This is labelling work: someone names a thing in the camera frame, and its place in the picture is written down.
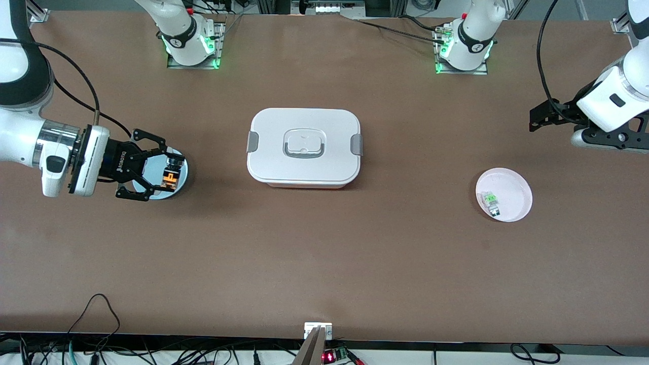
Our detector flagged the green switch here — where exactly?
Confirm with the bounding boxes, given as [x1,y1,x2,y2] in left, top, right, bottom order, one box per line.
[482,191,502,217]

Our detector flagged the light blue round plate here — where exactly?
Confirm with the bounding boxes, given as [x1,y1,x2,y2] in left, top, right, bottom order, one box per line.
[133,147,189,200]

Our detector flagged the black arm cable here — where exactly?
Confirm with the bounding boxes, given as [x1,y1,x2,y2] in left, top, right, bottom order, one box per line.
[23,40,134,140]
[536,0,574,125]

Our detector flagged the black coiled floor cable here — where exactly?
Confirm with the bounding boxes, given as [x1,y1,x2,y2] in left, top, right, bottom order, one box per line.
[510,343,561,365]

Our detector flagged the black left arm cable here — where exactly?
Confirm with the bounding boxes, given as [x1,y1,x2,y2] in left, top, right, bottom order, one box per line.
[536,0,574,125]

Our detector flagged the white metal edge bracket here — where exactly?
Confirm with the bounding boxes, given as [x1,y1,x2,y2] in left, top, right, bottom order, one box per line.
[304,322,333,341]

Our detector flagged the circuit board with red display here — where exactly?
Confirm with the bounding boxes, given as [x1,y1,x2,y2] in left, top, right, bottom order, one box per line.
[321,346,351,364]

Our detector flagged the white device with lit ports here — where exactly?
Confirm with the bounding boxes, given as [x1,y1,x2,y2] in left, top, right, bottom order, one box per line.
[292,0,366,16]

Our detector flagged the black cable across table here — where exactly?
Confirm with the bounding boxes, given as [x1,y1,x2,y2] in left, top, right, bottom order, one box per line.
[352,15,448,44]

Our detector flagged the grey metal wedge mount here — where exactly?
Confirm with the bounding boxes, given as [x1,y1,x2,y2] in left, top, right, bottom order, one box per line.
[293,327,328,365]

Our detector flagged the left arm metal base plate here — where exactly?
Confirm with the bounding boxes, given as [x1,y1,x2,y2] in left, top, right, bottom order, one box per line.
[435,23,489,76]

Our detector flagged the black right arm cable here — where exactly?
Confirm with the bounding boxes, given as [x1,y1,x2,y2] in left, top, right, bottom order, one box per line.
[23,40,134,140]

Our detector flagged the pink round plate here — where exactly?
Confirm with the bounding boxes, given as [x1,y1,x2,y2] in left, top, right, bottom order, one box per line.
[475,167,533,223]

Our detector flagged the orange switch with black knob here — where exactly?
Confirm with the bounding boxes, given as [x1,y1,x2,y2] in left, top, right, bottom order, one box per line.
[161,156,185,192]

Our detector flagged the white lidded box grey latches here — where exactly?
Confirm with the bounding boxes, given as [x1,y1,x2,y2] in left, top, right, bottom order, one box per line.
[246,107,364,190]

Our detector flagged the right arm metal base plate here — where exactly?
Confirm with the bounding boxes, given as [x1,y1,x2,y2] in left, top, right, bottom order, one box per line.
[167,20,226,70]

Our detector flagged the black looped cable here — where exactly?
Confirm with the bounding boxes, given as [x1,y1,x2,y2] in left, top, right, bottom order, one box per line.
[67,294,121,350]

